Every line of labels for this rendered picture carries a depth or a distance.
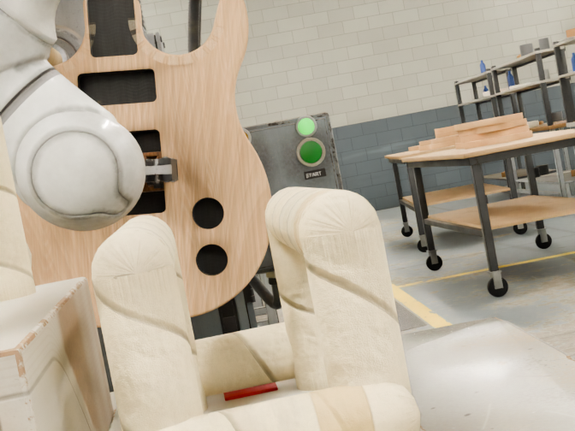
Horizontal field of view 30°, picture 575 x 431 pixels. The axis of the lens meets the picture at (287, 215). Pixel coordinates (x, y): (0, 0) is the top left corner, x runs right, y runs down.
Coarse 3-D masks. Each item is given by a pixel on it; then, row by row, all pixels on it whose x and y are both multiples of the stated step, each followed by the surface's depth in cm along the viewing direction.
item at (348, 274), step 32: (320, 256) 41; (352, 256) 41; (384, 256) 42; (320, 288) 41; (352, 288) 41; (384, 288) 41; (320, 320) 42; (352, 320) 41; (384, 320) 41; (352, 352) 41; (384, 352) 41; (352, 384) 41
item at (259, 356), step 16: (224, 336) 59; (240, 336) 59; (256, 336) 59; (272, 336) 59; (208, 352) 58; (224, 352) 58; (240, 352) 58; (256, 352) 58; (272, 352) 58; (288, 352) 59; (208, 368) 58; (224, 368) 58; (240, 368) 58; (256, 368) 58; (272, 368) 59; (288, 368) 59; (208, 384) 58; (224, 384) 58; (240, 384) 59; (256, 384) 59
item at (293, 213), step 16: (288, 192) 53; (304, 192) 48; (320, 192) 43; (336, 192) 42; (352, 192) 42; (272, 208) 55; (288, 208) 48; (304, 208) 43; (320, 208) 41; (336, 208) 41; (352, 208) 41; (368, 208) 41; (272, 224) 54; (288, 224) 46; (304, 224) 41; (320, 224) 41; (336, 224) 41; (352, 224) 41; (368, 224) 41; (288, 240) 48
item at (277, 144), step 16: (256, 128) 144; (272, 128) 144; (288, 128) 144; (320, 128) 144; (256, 144) 144; (272, 144) 144; (288, 144) 144; (320, 144) 144; (272, 160) 144; (288, 160) 144; (320, 160) 144; (336, 160) 145; (272, 176) 144; (288, 176) 145; (304, 176) 145; (320, 176) 145; (336, 176) 145; (272, 192) 144; (272, 272) 149; (256, 288) 154; (272, 288) 150; (272, 304) 150
